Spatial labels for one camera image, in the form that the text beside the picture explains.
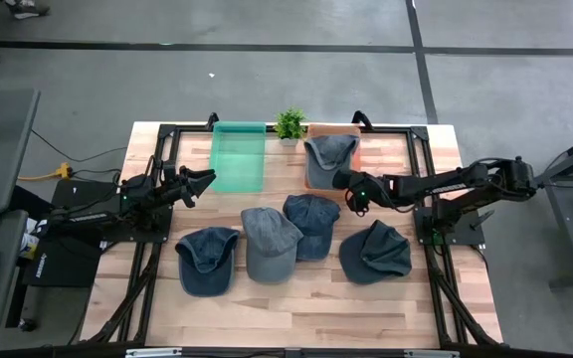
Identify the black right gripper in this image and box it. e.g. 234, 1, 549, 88
333, 169, 396, 209

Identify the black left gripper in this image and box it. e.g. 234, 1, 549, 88
159, 166, 217, 208

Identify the grey denim cap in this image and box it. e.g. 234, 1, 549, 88
303, 132, 361, 192
240, 206, 305, 284

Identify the dark blue denim cap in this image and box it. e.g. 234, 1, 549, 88
174, 226, 242, 298
282, 192, 342, 263

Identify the blackish navy cap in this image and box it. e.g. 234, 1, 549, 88
337, 218, 413, 286

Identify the teal translucent plastic bin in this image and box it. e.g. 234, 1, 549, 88
208, 120, 268, 194

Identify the orange translucent plastic bin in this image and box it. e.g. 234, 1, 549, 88
303, 122, 364, 195

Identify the green plant in white pot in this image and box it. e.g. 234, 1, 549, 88
273, 105, 308, 148

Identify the plain black control box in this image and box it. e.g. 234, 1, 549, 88
50, 177, 124, 215

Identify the black control box white lettering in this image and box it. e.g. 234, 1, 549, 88
21, 233, 104, 289

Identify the dark grey metal stand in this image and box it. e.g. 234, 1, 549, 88
534, 126, 573, 290

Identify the black metal table frame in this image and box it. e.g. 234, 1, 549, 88
80, 122, 505, 349

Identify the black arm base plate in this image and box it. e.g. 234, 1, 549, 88
414, 205, 487, 247
99, 203, 173, 245

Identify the black floor cable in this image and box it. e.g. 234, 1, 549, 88
30, 127, 129, 164

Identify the yellow extension cord plug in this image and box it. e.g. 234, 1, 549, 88
16, 161, 75, 183

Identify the silver metal bracket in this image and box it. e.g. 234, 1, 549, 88
404, 348, 462, 358
124, 347, 184, 358

